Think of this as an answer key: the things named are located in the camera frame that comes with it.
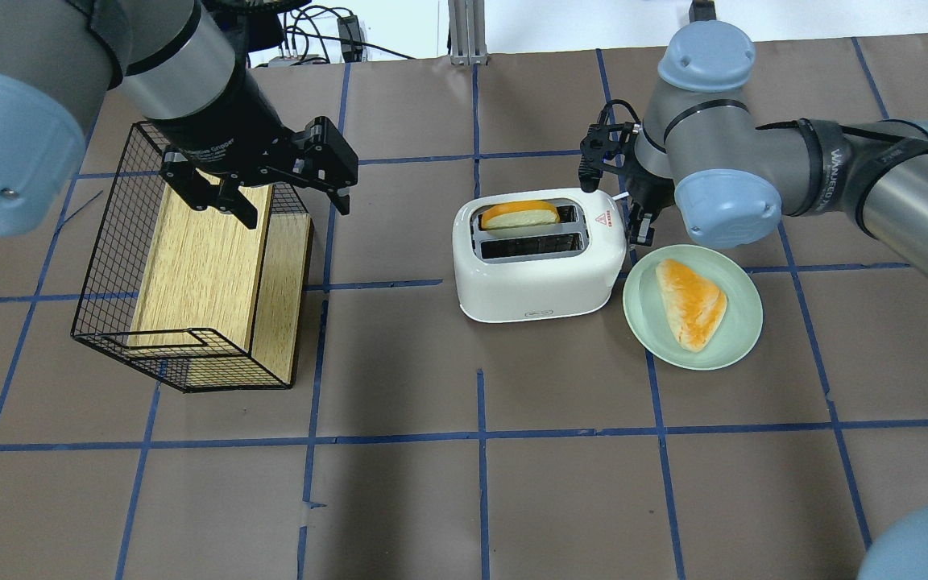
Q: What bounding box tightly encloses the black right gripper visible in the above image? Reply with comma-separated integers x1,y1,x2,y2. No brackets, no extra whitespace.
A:
579,122,675,247

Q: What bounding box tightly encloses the black wire basket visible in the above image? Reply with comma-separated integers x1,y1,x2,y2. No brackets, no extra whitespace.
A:
71,122,313,392

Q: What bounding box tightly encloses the wooden box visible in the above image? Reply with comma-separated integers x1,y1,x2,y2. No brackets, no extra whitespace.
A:
124,184,313,392

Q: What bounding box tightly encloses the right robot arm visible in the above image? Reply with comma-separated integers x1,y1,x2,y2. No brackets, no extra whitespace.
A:
579,21,928,579

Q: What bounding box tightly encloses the light green plate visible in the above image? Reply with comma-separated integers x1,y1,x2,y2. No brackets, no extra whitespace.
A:
623,245,763,371

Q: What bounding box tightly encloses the white two-slot toaster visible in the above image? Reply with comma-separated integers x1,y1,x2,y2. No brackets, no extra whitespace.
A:
450,188,628,323

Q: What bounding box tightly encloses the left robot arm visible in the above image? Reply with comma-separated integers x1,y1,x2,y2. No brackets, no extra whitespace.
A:
0,1,358,236

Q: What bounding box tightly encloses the aluminium frame post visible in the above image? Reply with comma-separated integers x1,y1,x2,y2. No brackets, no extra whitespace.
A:
448,0,489,66

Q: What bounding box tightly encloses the black cables and power strip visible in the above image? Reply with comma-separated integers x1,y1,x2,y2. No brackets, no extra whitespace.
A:
214,0,416,68

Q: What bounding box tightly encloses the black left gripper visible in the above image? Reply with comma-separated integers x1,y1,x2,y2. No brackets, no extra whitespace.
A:
148,71,358,229

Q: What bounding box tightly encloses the bread slice in toaster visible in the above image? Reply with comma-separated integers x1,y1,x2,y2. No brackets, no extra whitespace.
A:
479,201,561,230

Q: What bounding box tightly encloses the triangular bread on plate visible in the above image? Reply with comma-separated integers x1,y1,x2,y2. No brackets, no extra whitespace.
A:
655,259,728,353

